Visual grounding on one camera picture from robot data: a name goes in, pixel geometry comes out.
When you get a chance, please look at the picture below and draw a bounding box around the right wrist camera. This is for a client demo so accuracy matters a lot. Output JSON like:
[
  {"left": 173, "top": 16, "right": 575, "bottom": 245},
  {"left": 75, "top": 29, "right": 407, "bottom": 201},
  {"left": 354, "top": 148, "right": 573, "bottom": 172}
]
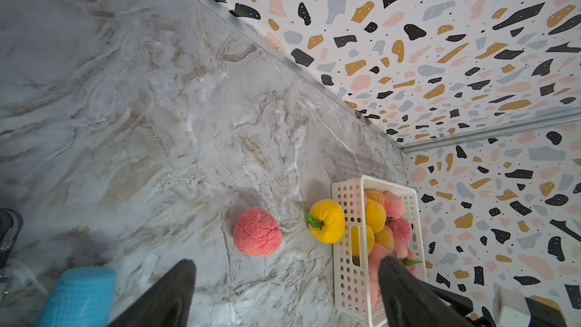
[{"left": 493, "top": 287, "right": 531, "bottom": 327}]

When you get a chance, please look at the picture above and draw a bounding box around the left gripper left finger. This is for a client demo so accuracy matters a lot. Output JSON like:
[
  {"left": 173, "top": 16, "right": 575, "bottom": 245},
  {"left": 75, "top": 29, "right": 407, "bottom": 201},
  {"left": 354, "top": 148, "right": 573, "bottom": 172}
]
[{"left": 109, "top": 259, "right": 196, "bottom": 326}]

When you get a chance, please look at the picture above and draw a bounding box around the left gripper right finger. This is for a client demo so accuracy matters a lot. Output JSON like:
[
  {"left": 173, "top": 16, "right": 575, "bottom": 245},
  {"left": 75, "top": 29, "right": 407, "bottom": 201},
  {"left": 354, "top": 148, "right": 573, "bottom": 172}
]
[{"left": 378, "top": 257, "right": 474, "bottom": 327}]

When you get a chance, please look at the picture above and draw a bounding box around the right aluminium corner post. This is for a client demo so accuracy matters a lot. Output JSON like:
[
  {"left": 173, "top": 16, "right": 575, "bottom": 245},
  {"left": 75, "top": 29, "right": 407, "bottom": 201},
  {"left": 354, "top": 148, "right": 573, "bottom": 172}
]
[{"left": 399, "top": 107, "right": 580, "bottom": 153}]

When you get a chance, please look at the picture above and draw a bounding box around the blue cylindrical tube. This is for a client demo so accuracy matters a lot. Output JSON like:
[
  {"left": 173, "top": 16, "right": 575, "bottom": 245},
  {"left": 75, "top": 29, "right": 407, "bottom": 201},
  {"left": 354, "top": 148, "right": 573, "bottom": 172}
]
[{"left": 36, "top": 266, "right": 117, "bottom": 326}]

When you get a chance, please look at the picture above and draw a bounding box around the black case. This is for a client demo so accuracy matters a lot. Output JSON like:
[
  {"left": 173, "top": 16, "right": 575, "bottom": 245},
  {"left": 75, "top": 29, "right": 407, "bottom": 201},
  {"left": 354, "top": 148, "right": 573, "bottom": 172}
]
[{"left": 0, "top": 208, "right": 24, "bottom": 269}]

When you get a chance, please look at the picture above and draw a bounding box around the yellow peach back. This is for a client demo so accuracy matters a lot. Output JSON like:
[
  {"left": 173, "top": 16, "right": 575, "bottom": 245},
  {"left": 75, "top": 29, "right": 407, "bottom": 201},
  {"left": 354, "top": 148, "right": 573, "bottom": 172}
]
[{"left": 365, "top": 199, "right": 387, "bottom": 233}]

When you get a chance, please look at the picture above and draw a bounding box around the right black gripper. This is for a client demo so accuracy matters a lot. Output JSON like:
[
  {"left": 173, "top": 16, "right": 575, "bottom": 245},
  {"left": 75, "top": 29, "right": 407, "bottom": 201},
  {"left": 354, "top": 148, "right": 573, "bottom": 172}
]
[{"left": 428, "top": 285, "right": 567, "bottom": 327}]

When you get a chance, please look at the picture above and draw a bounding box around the orange red lone peach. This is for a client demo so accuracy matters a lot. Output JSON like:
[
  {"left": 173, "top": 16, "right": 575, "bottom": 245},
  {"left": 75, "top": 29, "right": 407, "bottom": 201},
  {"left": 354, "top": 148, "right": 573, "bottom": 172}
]
[{"left": 366, "top": 190, "right": 387, "bottom": 205}]

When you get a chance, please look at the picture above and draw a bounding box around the white perforated plastic basket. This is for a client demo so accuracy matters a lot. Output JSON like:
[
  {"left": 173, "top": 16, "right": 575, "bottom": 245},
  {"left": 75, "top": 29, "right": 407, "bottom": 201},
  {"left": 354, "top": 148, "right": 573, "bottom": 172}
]
[{"left": 331, "top": 176, "right": 425, "bottom": 326}]

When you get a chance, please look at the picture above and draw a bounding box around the yellow pink peach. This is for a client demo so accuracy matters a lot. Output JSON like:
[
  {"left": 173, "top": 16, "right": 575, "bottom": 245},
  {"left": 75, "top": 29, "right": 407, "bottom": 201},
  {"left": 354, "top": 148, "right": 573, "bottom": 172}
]
[{"left": 375, "top": 225, "right": 395, "bottom": 253}]

